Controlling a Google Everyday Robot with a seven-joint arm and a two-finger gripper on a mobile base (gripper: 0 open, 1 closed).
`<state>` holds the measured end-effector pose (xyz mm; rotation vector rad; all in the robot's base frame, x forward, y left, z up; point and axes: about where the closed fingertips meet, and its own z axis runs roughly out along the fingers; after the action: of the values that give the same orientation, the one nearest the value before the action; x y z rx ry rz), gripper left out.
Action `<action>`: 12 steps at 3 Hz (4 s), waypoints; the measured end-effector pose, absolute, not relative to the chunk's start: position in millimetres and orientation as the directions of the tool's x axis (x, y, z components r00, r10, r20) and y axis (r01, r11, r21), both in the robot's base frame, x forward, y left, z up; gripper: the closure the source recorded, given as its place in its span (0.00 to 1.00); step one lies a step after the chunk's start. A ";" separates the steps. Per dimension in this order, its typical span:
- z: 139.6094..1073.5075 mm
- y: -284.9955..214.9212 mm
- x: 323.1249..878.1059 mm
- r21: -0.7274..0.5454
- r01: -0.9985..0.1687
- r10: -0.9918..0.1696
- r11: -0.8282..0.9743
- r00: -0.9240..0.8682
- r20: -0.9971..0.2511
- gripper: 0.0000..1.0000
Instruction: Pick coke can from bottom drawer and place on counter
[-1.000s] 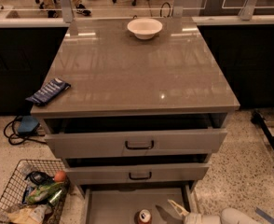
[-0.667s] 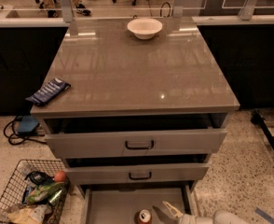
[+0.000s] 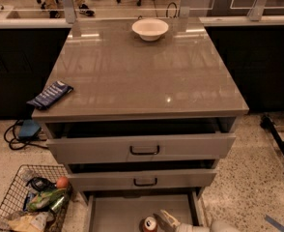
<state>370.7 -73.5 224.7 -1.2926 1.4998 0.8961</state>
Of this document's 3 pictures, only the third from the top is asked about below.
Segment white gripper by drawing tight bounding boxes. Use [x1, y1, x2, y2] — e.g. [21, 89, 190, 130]
[154, 210, 211, 232]

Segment red coke can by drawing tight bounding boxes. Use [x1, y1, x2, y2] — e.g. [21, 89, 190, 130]
[142, 217, 157, 232]

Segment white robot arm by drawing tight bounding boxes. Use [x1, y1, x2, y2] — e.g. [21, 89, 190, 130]
[160, 210, 241, 232]

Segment grey bottom drawer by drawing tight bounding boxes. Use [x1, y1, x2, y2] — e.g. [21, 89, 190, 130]
[83, 191, 208, 232]

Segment grey drawer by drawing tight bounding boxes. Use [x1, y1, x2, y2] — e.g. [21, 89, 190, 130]
[68, 160, 216, 191]
[46, 126, 236, 164]
[83, 191, 208, 232]

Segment grey top drawer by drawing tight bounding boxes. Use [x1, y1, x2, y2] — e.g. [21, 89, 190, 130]
[46, 126, 236, 164]

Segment grey middle drawer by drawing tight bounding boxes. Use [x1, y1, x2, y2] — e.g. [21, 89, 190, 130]
[68, 160, 216, 191]

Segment grey cabinet counter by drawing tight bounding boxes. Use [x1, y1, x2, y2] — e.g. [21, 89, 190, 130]
[33, 18, 248, 123]

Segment orange fruit in basket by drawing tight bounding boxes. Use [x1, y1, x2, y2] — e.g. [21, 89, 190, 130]
[56, 176, 69, 189]

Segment green chip bag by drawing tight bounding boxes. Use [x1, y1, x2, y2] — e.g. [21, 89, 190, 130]
[26, 188, 66, 212]

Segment yellow snack packet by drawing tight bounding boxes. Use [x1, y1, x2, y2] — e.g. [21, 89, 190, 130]
[8, 212, 54, 232]

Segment blue foot pedal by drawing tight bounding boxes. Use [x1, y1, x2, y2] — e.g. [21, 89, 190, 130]
[18, 120, 41, 140]

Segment blue snack bag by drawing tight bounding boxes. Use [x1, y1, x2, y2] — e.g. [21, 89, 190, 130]
[27, 81, 73, 110]

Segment white ceramic bowl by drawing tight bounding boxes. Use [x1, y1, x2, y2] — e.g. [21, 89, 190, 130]
[132, 18, 169, 42]

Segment person legs in background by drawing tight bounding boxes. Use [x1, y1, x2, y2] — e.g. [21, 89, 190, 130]
[44, 0, 95, 18]

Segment black wire basket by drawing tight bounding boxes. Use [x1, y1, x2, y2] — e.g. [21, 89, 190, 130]
[0, 164, 67, 232]

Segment black floor cable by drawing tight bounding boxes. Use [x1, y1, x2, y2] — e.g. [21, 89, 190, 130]
[3, 119, 49, 152]

